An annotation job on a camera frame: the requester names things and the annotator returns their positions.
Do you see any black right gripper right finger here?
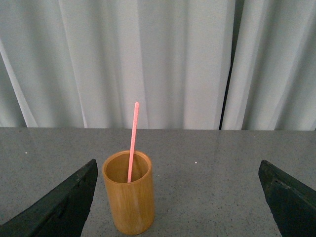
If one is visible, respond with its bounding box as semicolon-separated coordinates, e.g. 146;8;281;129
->
258;160;316;237

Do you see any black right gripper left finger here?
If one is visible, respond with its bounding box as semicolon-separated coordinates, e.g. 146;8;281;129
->
0;159;98;237

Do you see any pink chopstick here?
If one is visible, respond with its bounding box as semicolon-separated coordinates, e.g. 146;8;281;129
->
127;102;139;183

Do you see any bamboo chopstick holder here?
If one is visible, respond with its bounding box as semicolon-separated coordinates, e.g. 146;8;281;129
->
102;150;155;235

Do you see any white curtain right panel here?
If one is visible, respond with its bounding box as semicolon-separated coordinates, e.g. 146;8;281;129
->
222;0;316;131

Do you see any white curtain panel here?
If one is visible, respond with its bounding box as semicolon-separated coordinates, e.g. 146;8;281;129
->
0;0;235;129
222;0;316;131

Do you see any white curtain left panel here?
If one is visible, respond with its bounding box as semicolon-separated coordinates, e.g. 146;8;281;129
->
0;0;235;129

